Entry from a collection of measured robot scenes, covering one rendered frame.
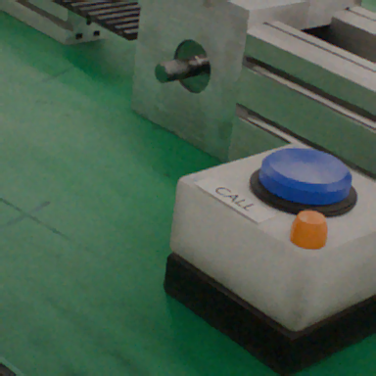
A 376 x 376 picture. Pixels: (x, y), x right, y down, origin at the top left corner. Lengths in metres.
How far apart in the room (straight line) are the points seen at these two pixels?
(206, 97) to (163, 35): 0.05
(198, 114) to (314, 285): 0.22
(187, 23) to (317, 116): 0.11
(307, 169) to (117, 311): 0.11
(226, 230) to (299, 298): 0.04
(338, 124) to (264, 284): 0.14
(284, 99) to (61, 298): 0.17
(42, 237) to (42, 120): 0.14
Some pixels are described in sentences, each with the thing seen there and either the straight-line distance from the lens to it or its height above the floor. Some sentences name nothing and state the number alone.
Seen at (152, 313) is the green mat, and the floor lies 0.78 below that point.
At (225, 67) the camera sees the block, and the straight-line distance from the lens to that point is 0.61.
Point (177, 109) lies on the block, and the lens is 0.64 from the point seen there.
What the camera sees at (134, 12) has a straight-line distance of 0.75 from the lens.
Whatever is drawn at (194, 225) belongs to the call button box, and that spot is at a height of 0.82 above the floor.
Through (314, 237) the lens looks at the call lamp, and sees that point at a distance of 0.42.
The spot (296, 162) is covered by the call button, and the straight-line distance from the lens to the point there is 0.47.
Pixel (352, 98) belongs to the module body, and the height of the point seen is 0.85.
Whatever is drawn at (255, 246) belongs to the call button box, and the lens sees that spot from 0.44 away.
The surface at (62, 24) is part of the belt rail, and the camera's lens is 0.79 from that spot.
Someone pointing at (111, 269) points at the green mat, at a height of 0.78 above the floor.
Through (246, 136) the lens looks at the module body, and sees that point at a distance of 0.61.
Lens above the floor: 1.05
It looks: 24 degrees down
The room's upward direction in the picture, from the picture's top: 8 degrees clockwise
